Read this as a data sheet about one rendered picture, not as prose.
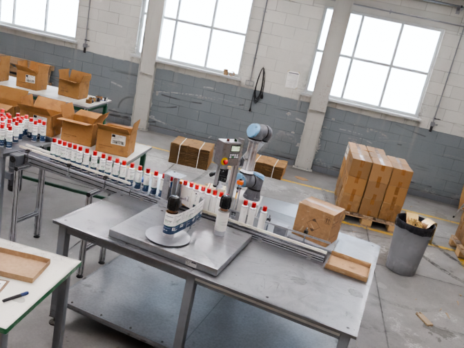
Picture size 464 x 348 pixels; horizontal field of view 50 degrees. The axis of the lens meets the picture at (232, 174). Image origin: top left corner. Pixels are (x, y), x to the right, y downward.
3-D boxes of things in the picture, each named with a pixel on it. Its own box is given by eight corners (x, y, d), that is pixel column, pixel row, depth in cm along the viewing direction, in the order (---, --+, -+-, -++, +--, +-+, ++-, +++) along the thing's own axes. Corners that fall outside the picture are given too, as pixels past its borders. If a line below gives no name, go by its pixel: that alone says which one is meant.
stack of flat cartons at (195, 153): (167, 161, 798) (170, 142, 789) (174, 153, 850) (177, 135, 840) (206, 170, 795) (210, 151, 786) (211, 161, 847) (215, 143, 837)
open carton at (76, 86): (50, 94, 730) (52, 69, 719) (67, 92, 771) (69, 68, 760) (76, 101, 723) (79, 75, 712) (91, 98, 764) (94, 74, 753)
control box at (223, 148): (213, 161, 389) (217, 138, 383) (230, 161, 399) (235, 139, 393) (219, 166, 381) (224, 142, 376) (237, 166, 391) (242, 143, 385)
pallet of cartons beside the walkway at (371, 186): (395, 233, 693) (415, 173, 667) (335, 219, 701) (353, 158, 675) (384, 205, 808) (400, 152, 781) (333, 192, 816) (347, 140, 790)
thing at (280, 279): (52, 222, 343) (52, 219, 342) (159, 175, 479) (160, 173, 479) (355, 340, 281) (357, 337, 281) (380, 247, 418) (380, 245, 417)
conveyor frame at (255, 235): (128, 195, 412) (129, 190, 410) (135, 192, 422) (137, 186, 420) (323, 263, 363) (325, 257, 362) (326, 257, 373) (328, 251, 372)
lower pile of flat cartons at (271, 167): (243, 170, 835) (246, 158, 829) (250, 163, 886) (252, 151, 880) (281, 180, 824) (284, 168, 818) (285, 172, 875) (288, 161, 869)
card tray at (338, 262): (324, 268, 356) (325, 262, 355) (331, 255, 380) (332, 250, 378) (366, 282, 347) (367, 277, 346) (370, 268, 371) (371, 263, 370)
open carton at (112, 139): (89, 152, 512) (93, 117, 501) (105, 141, 560) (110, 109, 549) (126, 161, 511) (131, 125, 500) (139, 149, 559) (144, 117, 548)
